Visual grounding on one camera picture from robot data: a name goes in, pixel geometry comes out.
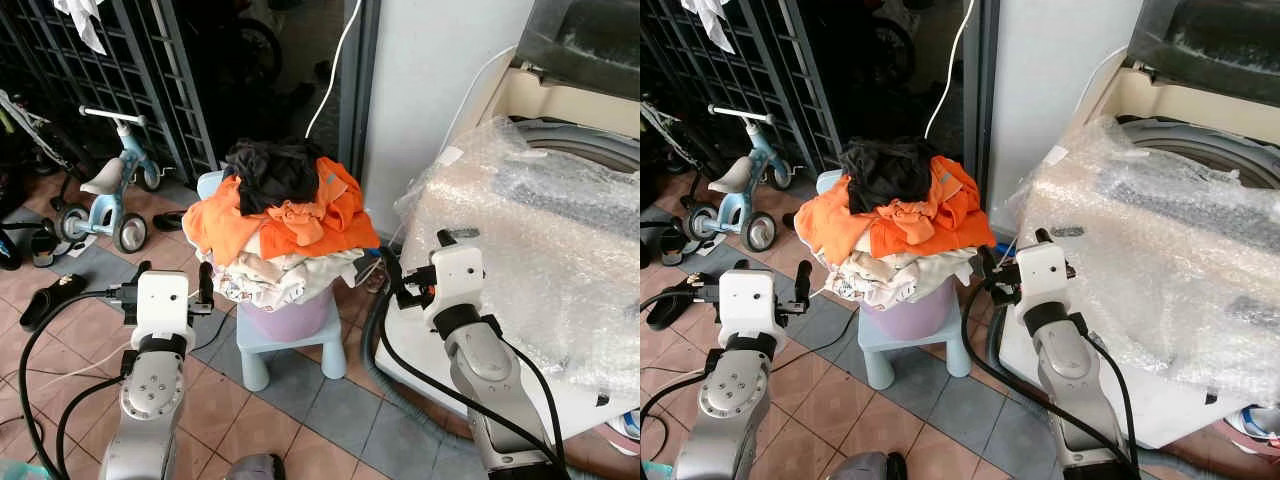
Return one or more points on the grey robot leg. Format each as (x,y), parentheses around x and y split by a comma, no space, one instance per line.
(255,468)
(865,468)

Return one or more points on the black garment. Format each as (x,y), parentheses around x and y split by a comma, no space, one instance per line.
(890,168)
(270,170)

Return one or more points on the cream white garment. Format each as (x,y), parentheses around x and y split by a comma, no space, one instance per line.
(890,275)
(270,275)

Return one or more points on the purple plastic laundry basket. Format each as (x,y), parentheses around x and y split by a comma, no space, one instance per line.
(905,318)
(285,318)

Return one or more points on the clear bubble wrap sheet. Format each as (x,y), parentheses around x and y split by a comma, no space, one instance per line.
(1150,260)
(540,260)

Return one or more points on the white and blue shoe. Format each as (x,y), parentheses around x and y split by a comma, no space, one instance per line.
(625,425)
(1255,422)

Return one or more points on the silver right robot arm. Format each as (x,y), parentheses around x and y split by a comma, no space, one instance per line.
(490,380)
(1065,375)

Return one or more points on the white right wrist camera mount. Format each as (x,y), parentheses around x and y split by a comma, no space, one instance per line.
(455,280)
(1042,275)

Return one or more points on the orange garment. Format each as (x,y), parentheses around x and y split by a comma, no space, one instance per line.
(840,228)
(225,230)

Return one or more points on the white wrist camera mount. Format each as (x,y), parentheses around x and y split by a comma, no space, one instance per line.
(455,280)
(1042,275)
(748,300)
(162,300)

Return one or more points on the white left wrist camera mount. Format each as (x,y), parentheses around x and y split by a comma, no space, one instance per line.
(748,300)
(162,300)

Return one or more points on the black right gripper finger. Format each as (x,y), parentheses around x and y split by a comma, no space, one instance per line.
(1043,236)
(446,238)
(389,265)
(985,262)

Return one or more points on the dark metal grille gate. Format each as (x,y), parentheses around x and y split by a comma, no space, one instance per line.
(120,70)
(760,70)

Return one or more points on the black sandal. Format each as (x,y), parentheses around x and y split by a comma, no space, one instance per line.
(30,245)
(50,300)
(668,312)
(660,245)

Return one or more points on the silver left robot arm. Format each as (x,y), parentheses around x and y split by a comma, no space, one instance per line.
(150,400)
(725,400)

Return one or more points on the white hanging cloth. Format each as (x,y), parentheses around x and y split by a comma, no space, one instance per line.
(85,20)
(712,18)

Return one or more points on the dark transparent washer lid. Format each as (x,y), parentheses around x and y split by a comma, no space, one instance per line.
(1210,45)
(590,40)

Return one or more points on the light blue child tricycle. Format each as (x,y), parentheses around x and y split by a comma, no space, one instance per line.
(110,185)
(735,185)

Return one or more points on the light blue plastic stool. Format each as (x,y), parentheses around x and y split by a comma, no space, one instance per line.
(915,350)
(295,350)

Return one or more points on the white top-load washing machine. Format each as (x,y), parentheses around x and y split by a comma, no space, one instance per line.
(545,100)
(1150,105)

